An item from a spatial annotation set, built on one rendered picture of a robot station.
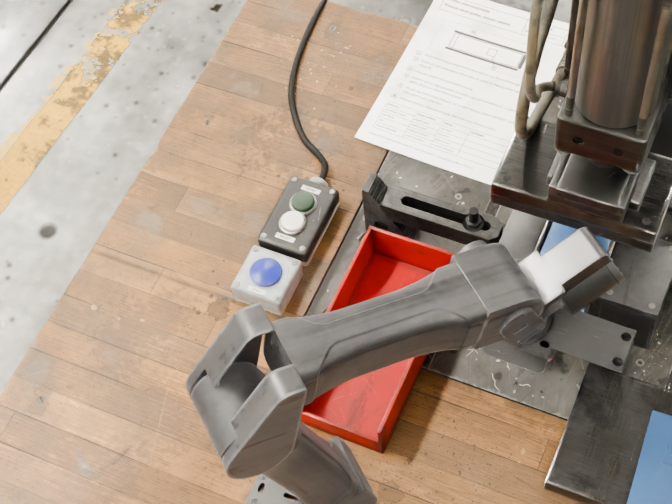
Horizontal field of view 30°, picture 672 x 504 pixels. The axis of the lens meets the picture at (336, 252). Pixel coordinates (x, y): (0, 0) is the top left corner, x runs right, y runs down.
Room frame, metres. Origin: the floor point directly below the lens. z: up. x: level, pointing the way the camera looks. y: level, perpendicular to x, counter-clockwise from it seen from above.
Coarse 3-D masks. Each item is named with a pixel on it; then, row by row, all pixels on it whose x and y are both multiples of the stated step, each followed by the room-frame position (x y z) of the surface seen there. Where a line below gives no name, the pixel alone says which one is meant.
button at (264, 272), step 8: (256, 264) 0.82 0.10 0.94; (264, 264) 0.82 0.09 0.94; (272, 264) 0.82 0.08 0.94; (256, 272) 0.81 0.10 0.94; (264, 272) 0.81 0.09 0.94; (272, 272) 0.81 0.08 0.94; (280, 272) 0.81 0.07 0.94; (256, 280) 0.80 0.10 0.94; (264, 280) 0.80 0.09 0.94; (272, 280) 0.80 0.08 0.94
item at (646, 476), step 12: (660, 420) 0.55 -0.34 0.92; (648, 432) 0.54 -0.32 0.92; (660, 432) 0.54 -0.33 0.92; (648, 444) 0.52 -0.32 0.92; (660, 444) 0.52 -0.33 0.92; (648, 456) 0.51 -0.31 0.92; (660, 456) 0.51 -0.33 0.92; (648, 468) 0.50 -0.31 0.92; (660, 468) 0.49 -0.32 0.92; (636, 480) 0.48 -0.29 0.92; (648, 480) 0.48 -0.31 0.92; (660, 480) 0.48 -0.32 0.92; (636, 492) 0.47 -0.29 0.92; (648, 492) 0.47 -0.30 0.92; (660, 492) 0.47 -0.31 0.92
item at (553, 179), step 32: (544, 128) 0.82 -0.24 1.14; (512, 160) 0.78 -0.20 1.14; (544, 160) 0.77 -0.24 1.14; (576, 160) 0.74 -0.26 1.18; (512, 192) 0.74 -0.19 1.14; (544, 192) 0.73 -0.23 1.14; (576, 192) 0.70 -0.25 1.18; (608, 192) 0.70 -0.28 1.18; (640, 192) 0.71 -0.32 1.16; (576, 224) 0.70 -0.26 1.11; (608, 224) 0.69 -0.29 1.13; (640, 224) 0.68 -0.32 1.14
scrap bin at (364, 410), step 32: (384, 256) 0.83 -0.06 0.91; (416, 256) 0.80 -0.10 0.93; (448, 256) 0.78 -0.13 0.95; (352, 288) 0.78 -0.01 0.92; (384, 288) 0.78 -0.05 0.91; (352, 384) 0.66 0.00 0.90; (384, 384) 0.65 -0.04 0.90; (320, 416) 0.62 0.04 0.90; (352, 416) 0.62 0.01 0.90; (384, 416) 0.59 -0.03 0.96; (384, 448) 0.57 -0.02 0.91
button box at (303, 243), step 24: (312, 24) 1.23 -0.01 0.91; (288, 96) 1.10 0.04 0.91; (312, 144) 1.01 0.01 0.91; (288, 192) 0.93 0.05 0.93; (312, 192) 0.92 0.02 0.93; (336, 192) 0.92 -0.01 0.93; (312, 216) 0.89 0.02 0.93; (264, 240) 0.86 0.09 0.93; (288, 240) 0.85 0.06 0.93; (312, 240) 0.85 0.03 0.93
